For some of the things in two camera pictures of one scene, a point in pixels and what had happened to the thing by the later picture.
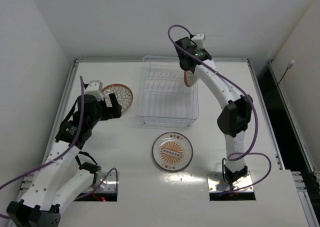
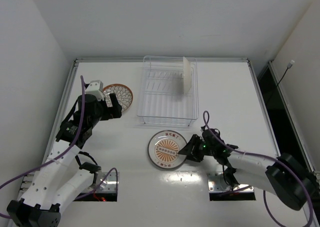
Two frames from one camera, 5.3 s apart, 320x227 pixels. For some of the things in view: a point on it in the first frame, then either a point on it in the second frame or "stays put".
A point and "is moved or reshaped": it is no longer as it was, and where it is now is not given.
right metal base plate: x=216 y=183 stays put
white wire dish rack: x=164 y=97 stays put
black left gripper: x=111 y=108 stays put
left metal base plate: x=109 y=185 stays put
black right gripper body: x=189 y=68 → x=198 y=148
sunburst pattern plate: x=172 y=151 is moved or reshaped
